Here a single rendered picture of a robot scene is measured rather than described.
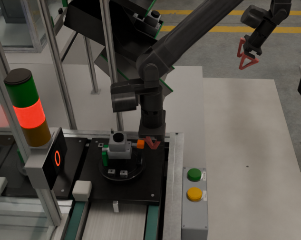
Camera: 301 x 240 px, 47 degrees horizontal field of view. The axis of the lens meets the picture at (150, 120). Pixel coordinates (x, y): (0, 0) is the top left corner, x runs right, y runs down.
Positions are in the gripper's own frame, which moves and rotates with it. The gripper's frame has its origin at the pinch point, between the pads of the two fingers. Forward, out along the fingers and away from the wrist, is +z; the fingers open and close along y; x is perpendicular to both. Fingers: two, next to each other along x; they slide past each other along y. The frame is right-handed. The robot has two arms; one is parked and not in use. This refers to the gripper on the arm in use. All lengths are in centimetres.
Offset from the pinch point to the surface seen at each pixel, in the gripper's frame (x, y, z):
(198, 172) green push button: 12.7, 1.0, 9.0
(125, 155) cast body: -7.9, 1.8, 2.1
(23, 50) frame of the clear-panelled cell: -76, -87, 18
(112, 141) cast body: -11.1, 1.0, -2.3
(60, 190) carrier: -26.0, 9.4, 9.3
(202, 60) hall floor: 25, -225, 105
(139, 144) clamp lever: -3.8, 0.6, -1.3
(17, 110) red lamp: -22.4, 21.1, -29.0
